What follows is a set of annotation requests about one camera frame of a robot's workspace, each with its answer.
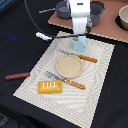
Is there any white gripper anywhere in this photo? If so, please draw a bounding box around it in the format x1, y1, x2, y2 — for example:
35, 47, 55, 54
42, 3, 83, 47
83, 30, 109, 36
68, 3, 92, 35

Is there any light blue milk carton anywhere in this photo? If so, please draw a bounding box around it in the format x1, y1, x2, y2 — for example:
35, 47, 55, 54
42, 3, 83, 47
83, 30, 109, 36
74, 36, 86, 51

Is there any knife with wooden handle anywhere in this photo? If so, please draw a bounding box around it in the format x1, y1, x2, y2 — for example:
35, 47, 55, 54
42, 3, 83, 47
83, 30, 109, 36
59, 50, 98, 63

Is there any white and blue toy fish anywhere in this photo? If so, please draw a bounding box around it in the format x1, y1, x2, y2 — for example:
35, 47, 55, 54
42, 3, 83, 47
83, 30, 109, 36
36, 32, 52, 41

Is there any round beige plate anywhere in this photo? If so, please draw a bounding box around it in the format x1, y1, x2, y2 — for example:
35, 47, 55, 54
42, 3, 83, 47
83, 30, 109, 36
56, 55, 83, 79

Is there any white woven placemat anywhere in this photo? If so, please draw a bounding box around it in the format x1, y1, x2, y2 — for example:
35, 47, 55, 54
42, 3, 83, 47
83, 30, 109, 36
12, 30, 116, 128

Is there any large grey pot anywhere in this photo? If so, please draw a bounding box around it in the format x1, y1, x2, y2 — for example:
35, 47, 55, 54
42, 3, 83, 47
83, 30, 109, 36
90, 1, 106, 25

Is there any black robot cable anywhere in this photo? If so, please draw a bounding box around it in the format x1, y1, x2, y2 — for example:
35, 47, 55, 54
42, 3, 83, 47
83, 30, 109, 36
23, 0, 81, 40

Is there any beige bowl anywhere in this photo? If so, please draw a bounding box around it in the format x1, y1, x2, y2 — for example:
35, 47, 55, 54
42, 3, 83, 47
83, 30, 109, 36
119, 5, 128, 30

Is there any fork with wooden handle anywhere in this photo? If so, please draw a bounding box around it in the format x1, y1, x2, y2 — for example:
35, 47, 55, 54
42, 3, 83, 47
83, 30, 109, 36
45, 71, 85, 89

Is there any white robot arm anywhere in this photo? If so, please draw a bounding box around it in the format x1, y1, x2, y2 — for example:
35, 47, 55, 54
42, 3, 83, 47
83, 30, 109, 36
66, 0, 92, 35

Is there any brown toy sausage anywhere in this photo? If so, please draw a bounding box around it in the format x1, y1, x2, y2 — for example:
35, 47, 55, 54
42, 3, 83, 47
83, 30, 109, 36
5, 72, 30, 80

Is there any small grey saucepan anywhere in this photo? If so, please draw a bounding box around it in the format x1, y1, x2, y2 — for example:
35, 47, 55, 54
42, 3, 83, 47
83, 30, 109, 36
52, 1, 71, 19

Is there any brown wooden board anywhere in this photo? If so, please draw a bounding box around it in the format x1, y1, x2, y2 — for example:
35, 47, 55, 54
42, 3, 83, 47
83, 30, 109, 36
48, 0, 128, 43

